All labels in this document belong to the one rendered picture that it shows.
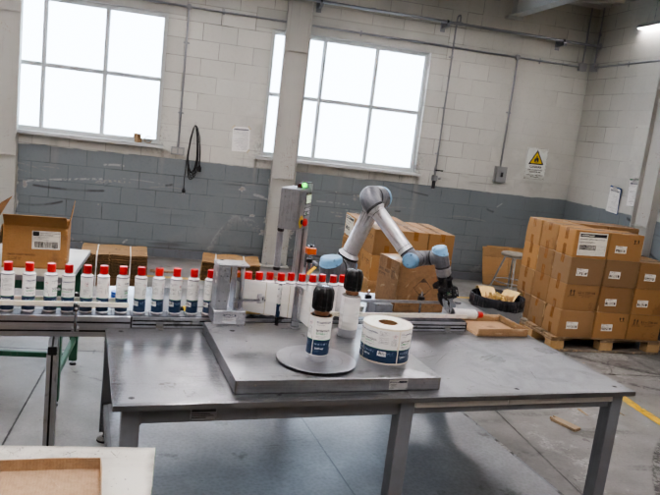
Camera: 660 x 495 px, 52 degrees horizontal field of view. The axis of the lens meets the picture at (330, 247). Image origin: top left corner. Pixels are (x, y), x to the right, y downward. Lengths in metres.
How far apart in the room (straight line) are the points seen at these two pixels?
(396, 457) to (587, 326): 4.31
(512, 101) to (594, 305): 3.51
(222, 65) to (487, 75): 3.35
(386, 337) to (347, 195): 6.05
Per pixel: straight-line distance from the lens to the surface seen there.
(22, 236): 4.21
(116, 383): 2.45
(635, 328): 7.09
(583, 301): 6.67
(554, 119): 9.60
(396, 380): 2.59
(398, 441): 2.65
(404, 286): 3.62
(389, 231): 3.33
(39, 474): 1.98
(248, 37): 8.43
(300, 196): 3.08
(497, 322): 3.84
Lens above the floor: 1.75
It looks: 10 degrees down
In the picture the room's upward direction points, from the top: 7 degrees clockwise
